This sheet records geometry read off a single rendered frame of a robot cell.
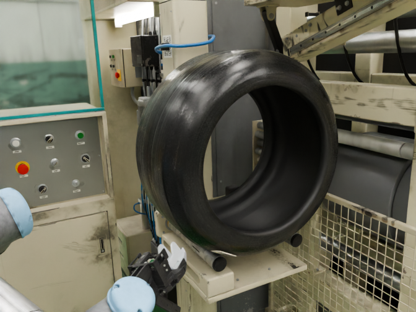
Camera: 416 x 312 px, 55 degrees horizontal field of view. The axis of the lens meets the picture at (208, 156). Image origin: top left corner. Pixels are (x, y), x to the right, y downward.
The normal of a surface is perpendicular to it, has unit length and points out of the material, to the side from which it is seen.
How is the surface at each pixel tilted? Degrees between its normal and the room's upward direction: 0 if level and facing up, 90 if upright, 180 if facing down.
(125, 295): 32
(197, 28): 90
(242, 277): 0
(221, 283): 90
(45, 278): 90
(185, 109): 65
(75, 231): 90
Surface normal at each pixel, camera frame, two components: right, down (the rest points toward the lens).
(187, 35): 0.47, 0.21
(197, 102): -0.18, -0.26
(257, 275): -0.04, -0.97
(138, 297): 0.42, -0.76
